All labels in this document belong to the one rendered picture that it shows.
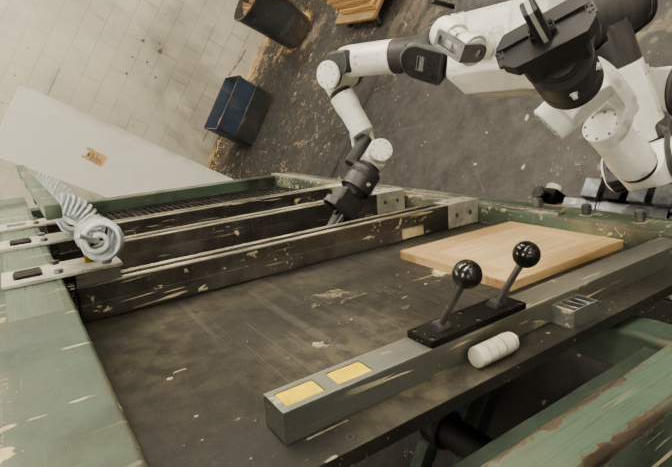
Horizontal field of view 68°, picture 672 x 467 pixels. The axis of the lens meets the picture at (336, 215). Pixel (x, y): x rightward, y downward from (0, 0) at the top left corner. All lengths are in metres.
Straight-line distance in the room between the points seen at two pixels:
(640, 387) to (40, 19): 5.86
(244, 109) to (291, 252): 4.24
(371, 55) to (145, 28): 4.92
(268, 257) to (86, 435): 0.71
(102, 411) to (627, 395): 0.51
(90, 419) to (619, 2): 0.99
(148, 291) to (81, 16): 5.16
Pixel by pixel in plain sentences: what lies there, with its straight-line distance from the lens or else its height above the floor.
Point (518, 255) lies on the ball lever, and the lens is 0.74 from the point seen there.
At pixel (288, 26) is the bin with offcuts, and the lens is 5.48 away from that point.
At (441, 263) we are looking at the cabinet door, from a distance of 1.11.
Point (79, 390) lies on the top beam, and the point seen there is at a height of 1.90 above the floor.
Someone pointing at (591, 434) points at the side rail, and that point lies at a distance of 0.55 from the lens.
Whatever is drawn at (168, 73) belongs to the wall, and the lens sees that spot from 6.18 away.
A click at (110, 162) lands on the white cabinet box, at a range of 4.71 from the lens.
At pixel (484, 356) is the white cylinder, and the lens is 0.72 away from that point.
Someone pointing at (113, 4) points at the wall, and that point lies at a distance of 6.13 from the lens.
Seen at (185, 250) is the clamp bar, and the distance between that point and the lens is 1.41.
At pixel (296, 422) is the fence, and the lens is 0.60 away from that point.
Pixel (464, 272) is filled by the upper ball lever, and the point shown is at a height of 1.56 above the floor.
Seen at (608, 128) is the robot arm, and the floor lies 1.32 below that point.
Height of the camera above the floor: 2.06
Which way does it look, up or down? 34 degrees down
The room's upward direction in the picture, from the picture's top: 65 degrees counter-clockwise
